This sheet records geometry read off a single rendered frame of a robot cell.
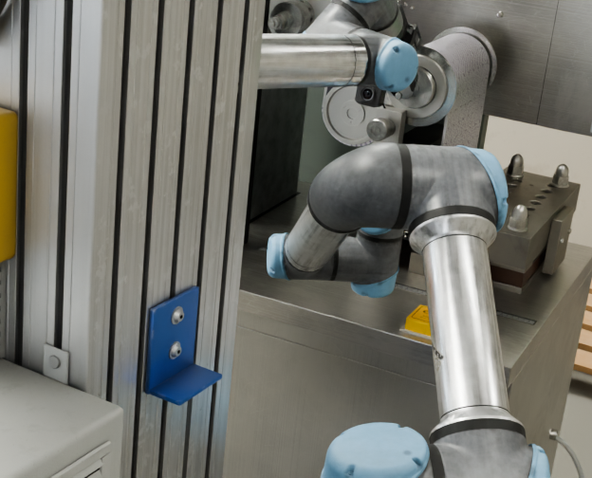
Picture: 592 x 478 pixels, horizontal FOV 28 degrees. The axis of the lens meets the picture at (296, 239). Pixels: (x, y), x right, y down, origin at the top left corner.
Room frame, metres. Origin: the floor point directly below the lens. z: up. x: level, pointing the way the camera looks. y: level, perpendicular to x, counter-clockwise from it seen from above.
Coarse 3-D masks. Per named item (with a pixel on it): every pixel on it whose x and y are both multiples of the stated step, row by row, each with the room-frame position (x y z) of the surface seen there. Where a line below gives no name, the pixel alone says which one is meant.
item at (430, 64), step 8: (424, 56) 2.11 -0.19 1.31; (424, 64) 2.11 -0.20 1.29; (432, 64) 2.10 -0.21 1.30; (432, 72) 2.10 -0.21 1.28; (440, 72) 2.10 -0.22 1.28; (440, 80) 2.10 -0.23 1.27; (440, 88) 2.09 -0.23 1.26; (392, 96) 2.13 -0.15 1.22; (440, 96) 2.09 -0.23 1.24; (400, 104) 2.12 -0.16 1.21; (432, 104) 2.10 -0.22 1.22; (440, 104) 2.09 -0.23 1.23; (408, 112) 2.12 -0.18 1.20; (416, 112) 2.11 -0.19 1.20; (424, 112) 2.10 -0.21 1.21; (432, 112) 2.10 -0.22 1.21
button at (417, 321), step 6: (420, 306) 1.88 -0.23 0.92; (426, 306) 1.88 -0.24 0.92; (414, 312) 1.85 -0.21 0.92; (420, 312) 1.85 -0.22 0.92; (426, 312) 1.85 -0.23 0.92; (408, 318) 1.82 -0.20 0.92; (414, 318) 1.83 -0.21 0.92; (420, 318) 1.83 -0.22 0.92; (426, 318) 1.83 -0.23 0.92; (408, 324) 1.82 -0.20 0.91; (414, 324) 1.82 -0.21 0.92; (420, 324) 1.81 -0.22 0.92; (426, 324) 1.81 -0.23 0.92; (414, 330) 1.82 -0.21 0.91; (420, 330) 1.81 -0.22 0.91; (426, 330) 1.81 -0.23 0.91
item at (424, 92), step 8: (424, 72) 2.10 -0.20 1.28; (424, 80) 2.09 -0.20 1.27; (432, 80) 2.09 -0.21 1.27; (416, 88) 2.10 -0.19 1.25; (424, 88) 2.09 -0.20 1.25; (432, 88) 2.09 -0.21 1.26; (416, 96) 2.10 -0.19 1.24; (424, 96) 2.09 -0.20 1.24; (432, 96) 2.09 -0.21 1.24; (408, 104) 2.10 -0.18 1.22; (416, 104) 2.10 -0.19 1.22; (424, 104) 2.09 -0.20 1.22
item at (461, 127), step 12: (480, 96) 2.28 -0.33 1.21; (468, 108) 2.22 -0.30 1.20; (480, 108) 2.30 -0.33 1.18; (456, 120) 2.16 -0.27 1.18; (468, 120) 2.23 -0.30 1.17; (480, 120) 2.31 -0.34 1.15; (444, 132) 2.10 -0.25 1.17; (456, 132) 2.17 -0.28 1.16; (468, 132) 2.24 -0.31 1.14; (444, 144) 2.11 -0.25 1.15; (456, 144) 2.18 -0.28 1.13; (468, 144) 2.25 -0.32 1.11
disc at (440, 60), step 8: (424, 48) 2.12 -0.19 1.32; (432, 48) 2.11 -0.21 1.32; (432, 56) 2.11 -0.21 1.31; (440, 56) 2.11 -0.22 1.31; (440, 64) 2.10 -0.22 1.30; (448, 64) 2.10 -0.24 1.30; (448, 72) 2.10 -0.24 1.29; (448, 80) 2.10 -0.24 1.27; (448, 88) 2.10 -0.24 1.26; (456, 88) 2.09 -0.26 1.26; (448, 96) 2.10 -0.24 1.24; (392, 104) 2.14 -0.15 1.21; (448, 104) 2.09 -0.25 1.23; (440, 112) 2.10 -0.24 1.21; (448, 112) 2.10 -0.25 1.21; (408, 120) 2.12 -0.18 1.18; (416, 120) 2.12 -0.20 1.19; (424, 120) 2.11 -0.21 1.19; (432, 120) 2.10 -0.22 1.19
